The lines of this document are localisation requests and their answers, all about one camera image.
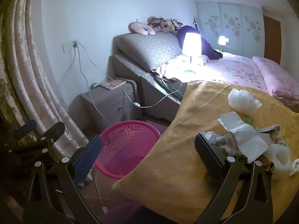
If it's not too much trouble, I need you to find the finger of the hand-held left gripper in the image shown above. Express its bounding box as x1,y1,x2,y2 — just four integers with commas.
38,121,66,145
14,120,38,140

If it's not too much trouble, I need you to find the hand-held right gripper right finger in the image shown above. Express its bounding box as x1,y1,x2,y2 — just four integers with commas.
194,133,274,224

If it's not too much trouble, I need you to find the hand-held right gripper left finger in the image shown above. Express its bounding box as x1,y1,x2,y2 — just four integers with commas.
24,135,103,224

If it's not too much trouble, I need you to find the cartoon printed packet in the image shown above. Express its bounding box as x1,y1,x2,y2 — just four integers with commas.
203,132,239,155

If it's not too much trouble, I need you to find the pink plastic basket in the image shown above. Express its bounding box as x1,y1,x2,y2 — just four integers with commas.
95,120,161,180

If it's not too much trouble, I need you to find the clear plastic bag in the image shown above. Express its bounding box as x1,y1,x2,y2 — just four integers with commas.
228,88,262,116

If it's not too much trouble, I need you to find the white tissue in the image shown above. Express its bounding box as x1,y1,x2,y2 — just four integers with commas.
290,159,299,176

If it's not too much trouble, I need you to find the yellow patterned blanket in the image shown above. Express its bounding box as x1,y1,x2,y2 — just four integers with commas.
112,80,299,224

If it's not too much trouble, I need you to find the white crumpled paper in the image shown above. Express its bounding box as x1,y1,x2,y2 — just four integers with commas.
218,111,269,164

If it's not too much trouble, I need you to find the beige patterned curtain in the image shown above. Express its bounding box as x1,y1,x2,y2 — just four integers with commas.
0,0,91,159

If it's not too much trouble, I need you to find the torn foil carton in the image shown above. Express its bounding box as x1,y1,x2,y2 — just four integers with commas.
255,125,281,145

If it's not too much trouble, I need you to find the white foam net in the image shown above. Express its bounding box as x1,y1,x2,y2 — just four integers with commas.
264,143,292,180

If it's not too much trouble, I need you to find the book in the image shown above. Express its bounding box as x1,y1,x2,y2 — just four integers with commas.
98,80,127,91

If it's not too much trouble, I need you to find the floral bedsheet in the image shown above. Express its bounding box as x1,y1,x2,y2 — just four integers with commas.
152,51,267,91

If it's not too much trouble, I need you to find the pink quilt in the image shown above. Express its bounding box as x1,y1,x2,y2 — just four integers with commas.
252,56,299,112

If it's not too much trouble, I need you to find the dark purple plush toy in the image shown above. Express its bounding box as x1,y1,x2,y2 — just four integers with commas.
176,25,223,60

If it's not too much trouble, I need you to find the white table lamp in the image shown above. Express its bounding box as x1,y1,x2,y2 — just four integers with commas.
182,32,202,74

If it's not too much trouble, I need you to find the small table lamp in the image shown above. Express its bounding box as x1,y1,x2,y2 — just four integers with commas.
218,35,228,52

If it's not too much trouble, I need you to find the grey headboard cushion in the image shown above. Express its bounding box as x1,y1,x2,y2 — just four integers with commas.
116,31,185,73

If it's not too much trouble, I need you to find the floral sliding wardrobe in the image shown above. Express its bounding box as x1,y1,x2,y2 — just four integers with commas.
196,1,264,57

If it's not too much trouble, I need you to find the brown door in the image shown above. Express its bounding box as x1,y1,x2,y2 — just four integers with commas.
263,14,281,62

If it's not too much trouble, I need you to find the pink neck pillow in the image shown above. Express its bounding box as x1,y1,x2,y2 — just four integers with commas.
130,21,156,35

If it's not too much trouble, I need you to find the multicolour plush toy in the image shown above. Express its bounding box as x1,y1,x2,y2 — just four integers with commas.
164,18,184,32

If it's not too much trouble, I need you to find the white charger cable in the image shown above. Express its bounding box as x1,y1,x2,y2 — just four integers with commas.
73,48,110,214

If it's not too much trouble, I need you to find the white lamp cord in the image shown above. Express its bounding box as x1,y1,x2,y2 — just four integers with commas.
76,41,187,109

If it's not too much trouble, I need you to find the wall socket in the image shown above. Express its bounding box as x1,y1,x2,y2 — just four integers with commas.
62,41,78,53

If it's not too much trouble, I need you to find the grey upholstered bed frame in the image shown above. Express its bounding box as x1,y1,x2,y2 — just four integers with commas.
108,53,187,122

